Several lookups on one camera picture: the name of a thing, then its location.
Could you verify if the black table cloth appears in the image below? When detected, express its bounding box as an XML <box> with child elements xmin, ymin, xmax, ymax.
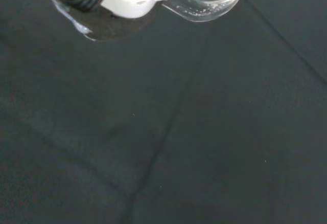
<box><xmin>0</xmin><ymin>0</ymin><xmax>327</xmax><ymax>224</ymax></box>

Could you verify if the translucent plastic funnel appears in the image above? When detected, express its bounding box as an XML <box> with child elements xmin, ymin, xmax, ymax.
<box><xmin>43</xmin><ymin>0</ymin><xmax>154</xmax><ymax>42</ymax></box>

